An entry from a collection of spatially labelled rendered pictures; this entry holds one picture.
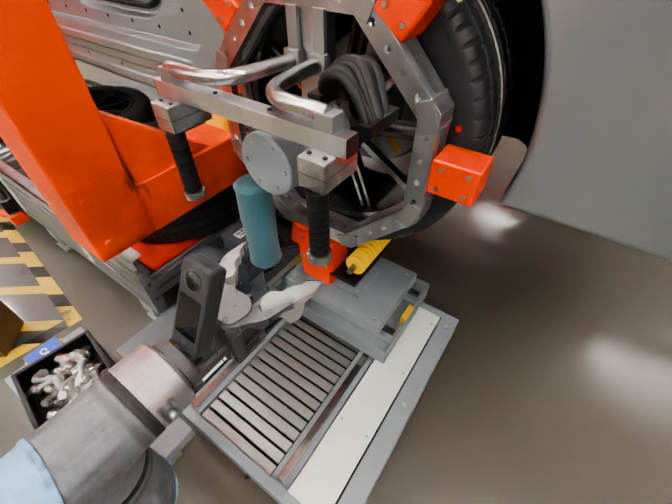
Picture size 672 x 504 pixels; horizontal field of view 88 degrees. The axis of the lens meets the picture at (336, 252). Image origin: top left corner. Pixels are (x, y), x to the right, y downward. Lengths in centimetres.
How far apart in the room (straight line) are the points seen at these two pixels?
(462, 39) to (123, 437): 70
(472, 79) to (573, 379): 118
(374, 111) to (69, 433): 51
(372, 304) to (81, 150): 91
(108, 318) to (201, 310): 133
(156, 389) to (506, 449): 112
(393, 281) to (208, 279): 98
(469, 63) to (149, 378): 64
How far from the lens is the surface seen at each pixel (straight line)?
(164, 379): 43
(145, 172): 109
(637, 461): 154
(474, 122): 70
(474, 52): 69
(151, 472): 52
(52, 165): 98
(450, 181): 66
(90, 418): 43
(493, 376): 145
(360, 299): 123
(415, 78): 63
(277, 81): 59
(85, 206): 101
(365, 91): 55
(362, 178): 89
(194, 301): 41
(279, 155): 65
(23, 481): 44
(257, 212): 86
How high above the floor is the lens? 119
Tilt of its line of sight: 44 degrees down
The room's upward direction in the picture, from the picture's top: straight up
